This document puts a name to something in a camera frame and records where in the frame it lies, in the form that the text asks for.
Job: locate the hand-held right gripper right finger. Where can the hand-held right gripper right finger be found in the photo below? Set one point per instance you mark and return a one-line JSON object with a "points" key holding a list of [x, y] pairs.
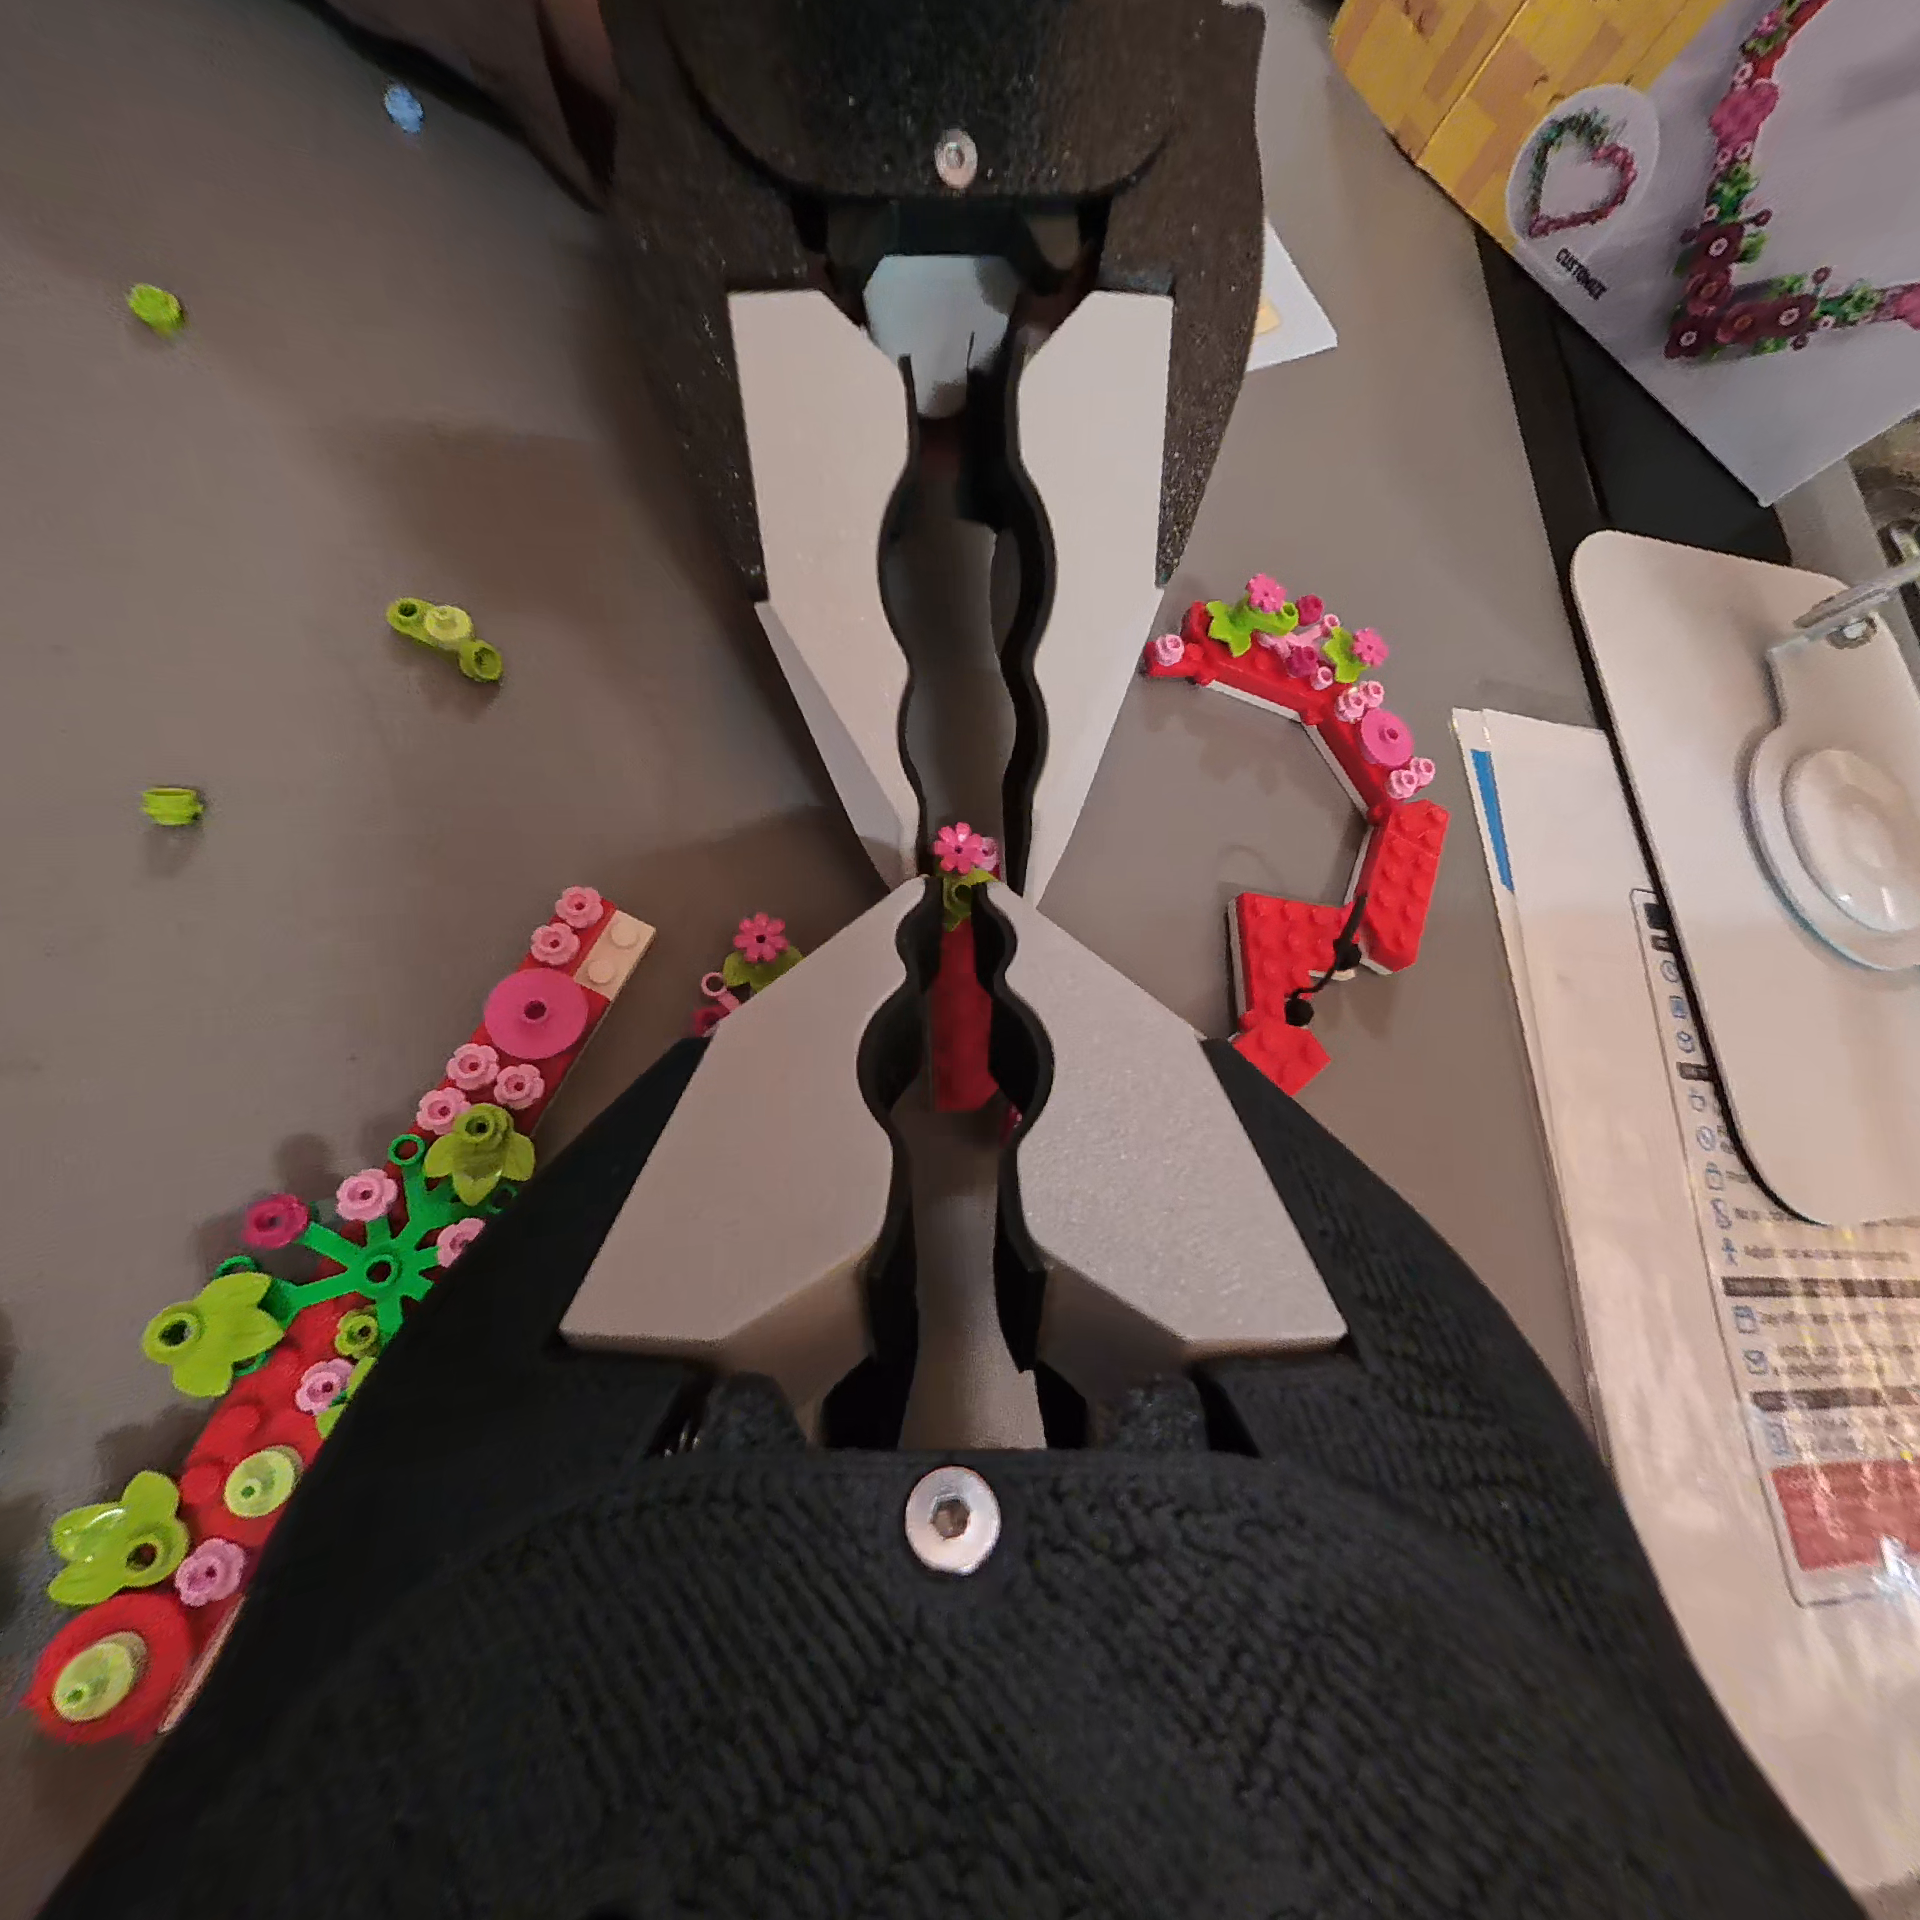
{"points": [[1186, 1185]]}

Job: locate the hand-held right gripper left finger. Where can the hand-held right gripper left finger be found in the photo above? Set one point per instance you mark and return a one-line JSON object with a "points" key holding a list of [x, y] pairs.
{"points": [[736, 1185]]}

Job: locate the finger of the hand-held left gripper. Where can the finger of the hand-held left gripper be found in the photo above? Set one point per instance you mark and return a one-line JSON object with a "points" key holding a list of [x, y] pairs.
{"points": [[1103, 480], [819, 480]]}

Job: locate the pink lego flower sprig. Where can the pink lego flower sprig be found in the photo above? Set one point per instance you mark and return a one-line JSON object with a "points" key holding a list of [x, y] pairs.
{"points": [[762, 938]]}

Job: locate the lego instruction booklet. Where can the lego instruction booklet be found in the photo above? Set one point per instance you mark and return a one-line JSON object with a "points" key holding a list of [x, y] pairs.
{"points": [[1298, 322]]}

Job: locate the red lego strip tan end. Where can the red lego strip tan end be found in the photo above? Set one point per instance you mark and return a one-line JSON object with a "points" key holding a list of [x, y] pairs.
{"points": [[533, 1013]]}

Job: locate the lime double lego piece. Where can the lime double lego piece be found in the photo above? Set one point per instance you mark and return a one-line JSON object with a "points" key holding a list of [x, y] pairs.
{"points": [[442, 622]]}

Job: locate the yellow lego set box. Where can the yellow lego set box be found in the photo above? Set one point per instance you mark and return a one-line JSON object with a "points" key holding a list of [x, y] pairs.
{"points": [[1651, 345]]}

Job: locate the lime small lego stud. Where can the lime small lego stud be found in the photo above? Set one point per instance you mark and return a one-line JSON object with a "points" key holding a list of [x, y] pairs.
{"points": [[154, 308], [174, 805]]}

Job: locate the pale blue small stud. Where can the pale blue small stud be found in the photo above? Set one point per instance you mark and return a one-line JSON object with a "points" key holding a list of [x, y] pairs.
{"points": [[404, 108]]}

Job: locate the white paper sheet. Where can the white paper sheet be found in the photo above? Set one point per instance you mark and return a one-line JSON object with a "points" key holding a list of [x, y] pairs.
{"points": [[1592, 1049]]}

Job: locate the white magnifier stand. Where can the white magnifier stand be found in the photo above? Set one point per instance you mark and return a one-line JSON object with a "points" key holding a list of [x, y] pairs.
{"points": [[1680, 750]]}

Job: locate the laminated instruction card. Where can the laminated instruction card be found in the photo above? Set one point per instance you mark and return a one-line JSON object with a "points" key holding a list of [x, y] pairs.
{"points": [[1801, 1396]]}

